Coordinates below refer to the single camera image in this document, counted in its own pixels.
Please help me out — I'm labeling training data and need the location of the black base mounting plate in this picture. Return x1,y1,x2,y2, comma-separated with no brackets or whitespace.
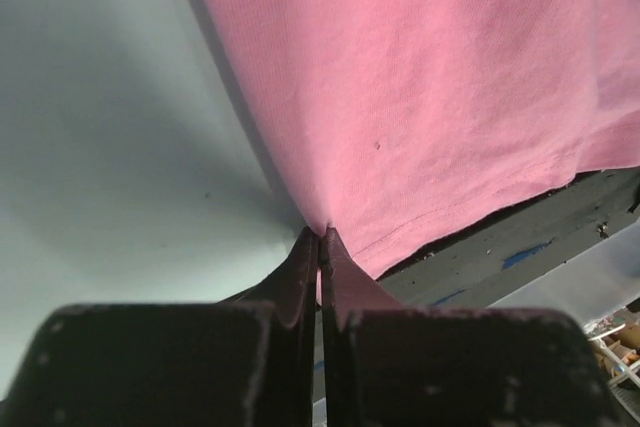
381,168,639,307

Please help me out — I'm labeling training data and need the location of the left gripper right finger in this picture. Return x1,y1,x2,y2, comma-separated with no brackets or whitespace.
320,229,620,426

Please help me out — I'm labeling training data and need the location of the pink t shirt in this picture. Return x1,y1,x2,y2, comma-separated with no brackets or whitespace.
204,0,639,277

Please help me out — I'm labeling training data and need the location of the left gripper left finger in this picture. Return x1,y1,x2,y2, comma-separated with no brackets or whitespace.
1,230,319,426

